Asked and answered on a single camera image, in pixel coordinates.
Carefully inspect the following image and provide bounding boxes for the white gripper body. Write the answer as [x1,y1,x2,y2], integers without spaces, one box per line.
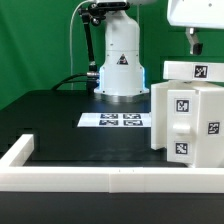
[167,0,224,29]

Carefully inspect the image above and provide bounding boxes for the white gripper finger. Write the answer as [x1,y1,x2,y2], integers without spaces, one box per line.
[185,27,203,55]

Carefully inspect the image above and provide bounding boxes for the small white cabinet block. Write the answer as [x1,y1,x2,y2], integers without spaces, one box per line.
[163,61,224,82]

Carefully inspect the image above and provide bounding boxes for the white door panel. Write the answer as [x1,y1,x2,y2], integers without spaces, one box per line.
[167,89,199,166]
[194,89,224,168]

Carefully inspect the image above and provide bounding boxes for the white cabinet box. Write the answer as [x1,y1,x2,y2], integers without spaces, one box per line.
[150,79,224,169]

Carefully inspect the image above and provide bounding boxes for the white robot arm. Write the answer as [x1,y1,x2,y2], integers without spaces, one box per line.
[91,0,224,102]

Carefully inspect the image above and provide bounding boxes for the black cable bundle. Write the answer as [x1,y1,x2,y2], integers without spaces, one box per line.
[51,73,100,91]

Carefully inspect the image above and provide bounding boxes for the white cable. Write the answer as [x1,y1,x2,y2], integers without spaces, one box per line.
[68,0,93,91]

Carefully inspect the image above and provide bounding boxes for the white marker base plate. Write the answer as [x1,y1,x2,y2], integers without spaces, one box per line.
[78,113,151,128]

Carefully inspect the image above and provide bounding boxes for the white U-shaped frame fence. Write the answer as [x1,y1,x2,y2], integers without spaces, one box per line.
[0,134,224,193]

